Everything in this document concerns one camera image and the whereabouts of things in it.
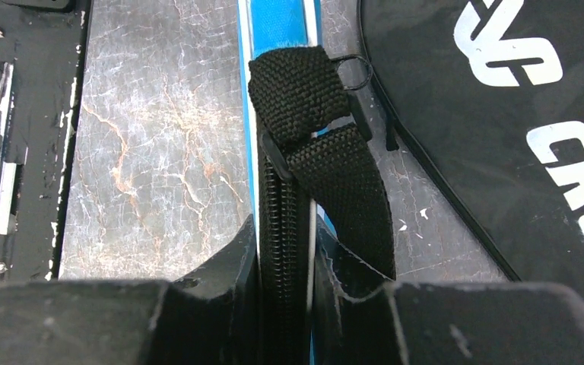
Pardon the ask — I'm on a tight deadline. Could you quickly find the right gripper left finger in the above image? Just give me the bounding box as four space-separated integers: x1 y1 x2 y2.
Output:
0 218 259 364

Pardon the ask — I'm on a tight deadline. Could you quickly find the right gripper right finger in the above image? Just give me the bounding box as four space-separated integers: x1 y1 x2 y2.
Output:
313 222 584 364

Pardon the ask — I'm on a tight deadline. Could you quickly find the blue Sport racket bag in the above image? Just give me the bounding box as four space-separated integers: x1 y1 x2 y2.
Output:
238 1 395 364

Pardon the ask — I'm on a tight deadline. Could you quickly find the black Crossway racket bag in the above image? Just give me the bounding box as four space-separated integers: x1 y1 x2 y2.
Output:
358 1 584 299

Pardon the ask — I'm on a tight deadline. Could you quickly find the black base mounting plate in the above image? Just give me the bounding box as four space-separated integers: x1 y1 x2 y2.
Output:
0 1 93 281

